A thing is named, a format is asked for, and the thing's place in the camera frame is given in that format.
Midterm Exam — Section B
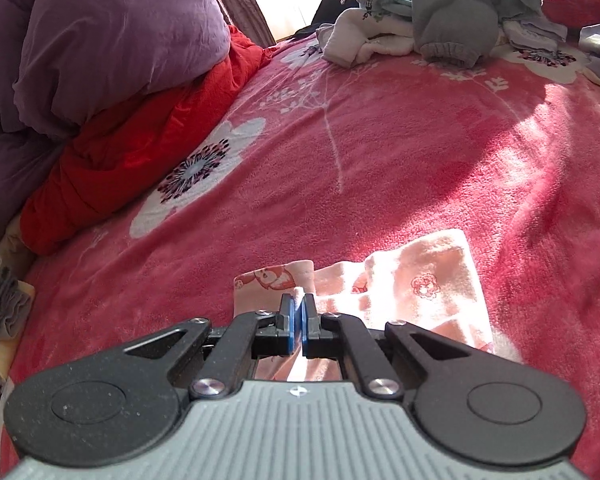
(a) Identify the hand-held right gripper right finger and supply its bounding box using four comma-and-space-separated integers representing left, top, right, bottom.
302, 294, 475, 398

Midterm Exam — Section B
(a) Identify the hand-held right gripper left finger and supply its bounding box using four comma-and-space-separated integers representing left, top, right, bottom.
122, 294, 298, 398

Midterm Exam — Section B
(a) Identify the pink printed garment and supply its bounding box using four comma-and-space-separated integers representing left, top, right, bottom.
232, 229, 496, 381

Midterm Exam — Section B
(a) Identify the stack of folded clothes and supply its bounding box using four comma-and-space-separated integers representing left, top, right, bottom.
0, 240, 36, 461

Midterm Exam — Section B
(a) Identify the pink floral blanket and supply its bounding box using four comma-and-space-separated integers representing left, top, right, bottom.
0, 25, 600, 461

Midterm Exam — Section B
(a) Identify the red quilt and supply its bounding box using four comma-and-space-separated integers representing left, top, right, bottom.
19, 25, 273, 256

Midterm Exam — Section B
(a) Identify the black garment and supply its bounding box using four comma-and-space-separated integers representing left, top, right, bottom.
292, 0, 351, 38

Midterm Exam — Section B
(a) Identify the beige patterned curtain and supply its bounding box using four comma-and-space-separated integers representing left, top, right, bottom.
200, 0, 278, 48

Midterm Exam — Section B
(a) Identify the light blue printed garment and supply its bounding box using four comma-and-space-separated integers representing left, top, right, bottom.
355, 0, 416, 23

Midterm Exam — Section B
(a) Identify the purple duvet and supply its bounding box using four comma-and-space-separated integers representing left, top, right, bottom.
0, 0, 231, 241

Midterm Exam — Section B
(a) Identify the white striped garment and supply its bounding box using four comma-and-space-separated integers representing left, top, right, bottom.
500, 17, 568, 46

